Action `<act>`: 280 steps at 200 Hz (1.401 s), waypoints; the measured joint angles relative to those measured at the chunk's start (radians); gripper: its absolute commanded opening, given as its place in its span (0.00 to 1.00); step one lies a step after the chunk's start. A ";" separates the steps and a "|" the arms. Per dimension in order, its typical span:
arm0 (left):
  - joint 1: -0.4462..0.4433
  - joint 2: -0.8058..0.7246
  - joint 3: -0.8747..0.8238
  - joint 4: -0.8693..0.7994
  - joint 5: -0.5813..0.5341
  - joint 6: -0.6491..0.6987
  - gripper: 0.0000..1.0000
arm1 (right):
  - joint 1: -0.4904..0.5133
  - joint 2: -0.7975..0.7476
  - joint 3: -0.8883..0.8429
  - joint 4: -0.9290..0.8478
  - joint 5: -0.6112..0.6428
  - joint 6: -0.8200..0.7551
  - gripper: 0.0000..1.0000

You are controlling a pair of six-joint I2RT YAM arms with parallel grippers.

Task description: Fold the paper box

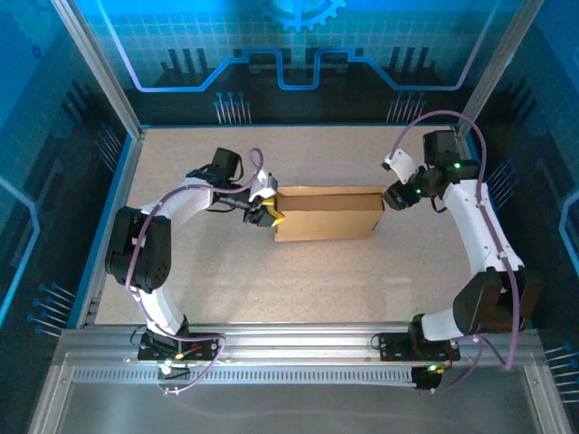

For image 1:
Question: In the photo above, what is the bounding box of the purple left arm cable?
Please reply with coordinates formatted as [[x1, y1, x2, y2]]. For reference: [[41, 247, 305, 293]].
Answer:
[[126, 146, 265, 398]]

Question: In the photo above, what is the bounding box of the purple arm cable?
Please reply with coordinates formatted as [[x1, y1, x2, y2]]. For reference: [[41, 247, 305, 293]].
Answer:
[[126, 146, 265, 398], [388, 109, 522, 395]]

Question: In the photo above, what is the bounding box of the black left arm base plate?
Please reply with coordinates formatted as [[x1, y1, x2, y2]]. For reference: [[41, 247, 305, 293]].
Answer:
[[137, 331, 223, 363]]

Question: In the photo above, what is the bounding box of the brown cardboard paper box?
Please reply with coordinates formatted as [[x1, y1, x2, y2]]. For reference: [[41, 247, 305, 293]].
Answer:
[[272, 184, 389, 243]]

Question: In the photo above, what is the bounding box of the black controller box green light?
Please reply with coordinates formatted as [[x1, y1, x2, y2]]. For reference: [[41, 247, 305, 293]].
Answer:
[[411, 364, 443, 392]]

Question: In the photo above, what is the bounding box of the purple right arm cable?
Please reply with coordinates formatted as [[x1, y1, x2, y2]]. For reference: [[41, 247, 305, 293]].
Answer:
[[388, 109, 522, 395]]

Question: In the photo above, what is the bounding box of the aluminium frame rail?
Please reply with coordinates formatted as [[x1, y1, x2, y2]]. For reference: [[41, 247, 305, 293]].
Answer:
[[56, 321, 544, 365]]

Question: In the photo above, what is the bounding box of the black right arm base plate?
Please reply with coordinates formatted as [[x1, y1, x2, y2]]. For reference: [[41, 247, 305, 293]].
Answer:
[[376, 331, 461, 363]]

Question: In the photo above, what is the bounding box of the slotted aluminium cable duct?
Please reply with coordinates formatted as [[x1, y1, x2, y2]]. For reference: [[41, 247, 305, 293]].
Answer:
[[71, 366, 435, 386]]

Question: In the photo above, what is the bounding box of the aluminium frame post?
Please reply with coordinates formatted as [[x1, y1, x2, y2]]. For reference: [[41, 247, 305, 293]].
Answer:
[[455, 0, 546, 137], [50, 0, 147, 139]]

